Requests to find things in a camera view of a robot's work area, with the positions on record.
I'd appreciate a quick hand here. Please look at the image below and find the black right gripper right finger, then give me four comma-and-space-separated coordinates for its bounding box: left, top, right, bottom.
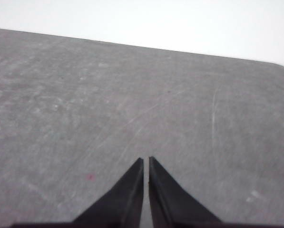
148, 156, 225, 225

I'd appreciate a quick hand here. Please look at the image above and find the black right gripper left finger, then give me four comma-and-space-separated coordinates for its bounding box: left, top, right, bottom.
70, 157, 145, 225

